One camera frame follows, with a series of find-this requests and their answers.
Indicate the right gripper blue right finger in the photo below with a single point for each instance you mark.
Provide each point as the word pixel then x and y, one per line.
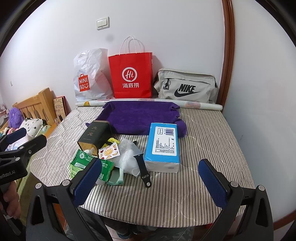
pixel 226 195

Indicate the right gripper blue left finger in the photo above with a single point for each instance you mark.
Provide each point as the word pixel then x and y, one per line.
pixel 73 193

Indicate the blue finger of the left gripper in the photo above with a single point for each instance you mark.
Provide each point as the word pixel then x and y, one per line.
pixel 7 140
pixel 24 152

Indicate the green snack packet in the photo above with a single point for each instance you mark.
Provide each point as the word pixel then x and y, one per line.
pixel 82 159

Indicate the mint green sock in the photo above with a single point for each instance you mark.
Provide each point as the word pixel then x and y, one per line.
pixel 116 177

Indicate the fruit pattern sachet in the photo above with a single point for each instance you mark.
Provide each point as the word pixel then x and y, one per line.
pixel 109 152

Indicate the yellow mesh pouch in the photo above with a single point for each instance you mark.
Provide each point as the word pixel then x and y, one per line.
pixel 110 142

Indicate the clear bubble wrap bag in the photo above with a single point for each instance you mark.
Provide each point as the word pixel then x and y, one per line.
pixel 126 160

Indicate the person's left hand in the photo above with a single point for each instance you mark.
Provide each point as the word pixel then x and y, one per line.
pixel 11 197

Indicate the purple plush toy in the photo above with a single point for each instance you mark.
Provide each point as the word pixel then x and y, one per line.
pixel 15 118

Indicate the white spotted pillow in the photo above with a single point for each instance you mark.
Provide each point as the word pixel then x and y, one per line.
pixel 32 126

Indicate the wooden headboard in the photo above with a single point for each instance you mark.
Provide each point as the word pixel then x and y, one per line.
pixel 40 106

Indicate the striped mattress pad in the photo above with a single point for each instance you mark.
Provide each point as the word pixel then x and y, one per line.
pixel 174 199

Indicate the dark green tea tin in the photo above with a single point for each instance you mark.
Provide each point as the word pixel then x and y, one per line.
pixel 95 136

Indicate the blue tissue box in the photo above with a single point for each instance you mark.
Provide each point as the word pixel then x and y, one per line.
pixel 162 151

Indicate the purple towel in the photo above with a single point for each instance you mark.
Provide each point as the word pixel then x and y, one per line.
pixel 135 117

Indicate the white Miniso plastic bag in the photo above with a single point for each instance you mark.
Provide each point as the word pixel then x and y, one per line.
pixel 90 82

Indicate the beige Nike waist bag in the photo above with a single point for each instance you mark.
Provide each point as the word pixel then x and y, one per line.
pixel 187 86

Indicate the red Haidilao paper bag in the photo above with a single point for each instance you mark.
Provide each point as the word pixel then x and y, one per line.
pixel 131 74

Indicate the white wall switch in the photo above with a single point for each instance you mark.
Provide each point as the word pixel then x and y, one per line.
pixel 102 23

